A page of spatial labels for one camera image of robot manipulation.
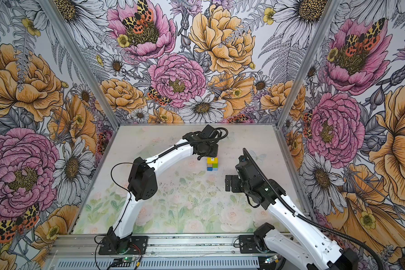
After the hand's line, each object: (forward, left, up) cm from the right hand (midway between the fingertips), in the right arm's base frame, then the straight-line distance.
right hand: (236, 186), depth 76 cm
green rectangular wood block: (+18, +8, -11) cm, 23 cm away
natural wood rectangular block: (+18, +11, -11) cm, 24 cm away
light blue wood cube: (+18, +8, -14) cm, 24 cm away
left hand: (+19, +10, -4) cm, 22 cm away
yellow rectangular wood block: (+19, +10, -7) cm, 22 cm away
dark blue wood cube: (+18, +11, -14) cm, 25 cm away
